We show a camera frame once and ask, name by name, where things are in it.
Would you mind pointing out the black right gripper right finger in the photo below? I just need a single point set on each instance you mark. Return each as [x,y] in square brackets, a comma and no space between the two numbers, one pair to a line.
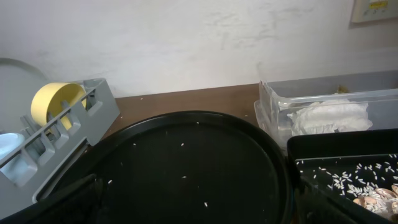
[313,208]

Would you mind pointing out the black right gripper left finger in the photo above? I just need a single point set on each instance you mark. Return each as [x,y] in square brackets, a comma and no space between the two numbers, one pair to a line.
[77,203]

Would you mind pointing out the food scraps with rice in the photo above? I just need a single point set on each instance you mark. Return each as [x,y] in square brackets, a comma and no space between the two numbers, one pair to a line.
[370,182]

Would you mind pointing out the light blue plastic cup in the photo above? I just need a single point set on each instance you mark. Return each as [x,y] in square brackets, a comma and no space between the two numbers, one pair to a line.
[16,167]

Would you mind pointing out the white tissue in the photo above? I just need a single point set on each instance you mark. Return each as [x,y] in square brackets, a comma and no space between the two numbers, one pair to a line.
[330,116]

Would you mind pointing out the yellow bowl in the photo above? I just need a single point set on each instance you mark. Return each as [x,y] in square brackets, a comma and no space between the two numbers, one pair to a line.
[50,97]

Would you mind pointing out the gold foil wrapper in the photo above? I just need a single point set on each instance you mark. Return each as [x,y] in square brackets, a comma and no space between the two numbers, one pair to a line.
[341,89]

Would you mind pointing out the grey plate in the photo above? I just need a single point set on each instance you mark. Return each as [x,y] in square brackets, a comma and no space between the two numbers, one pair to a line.
[19,83]

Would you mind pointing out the grey dishwasher rack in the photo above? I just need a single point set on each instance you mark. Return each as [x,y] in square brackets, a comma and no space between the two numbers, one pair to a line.
[51,149]

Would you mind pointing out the black rectangular bin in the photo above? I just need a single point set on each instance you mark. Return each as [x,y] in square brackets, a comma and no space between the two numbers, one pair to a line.
[360,143]

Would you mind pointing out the round black tray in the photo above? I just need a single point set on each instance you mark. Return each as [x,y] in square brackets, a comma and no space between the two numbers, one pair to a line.
[189,167]

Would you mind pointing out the clear plastic bin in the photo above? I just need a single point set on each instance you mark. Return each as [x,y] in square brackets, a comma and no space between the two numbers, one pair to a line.
[278,99]

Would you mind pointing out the wall outlet plate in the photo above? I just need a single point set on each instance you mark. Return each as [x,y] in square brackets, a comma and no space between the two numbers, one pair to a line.
[373,12]

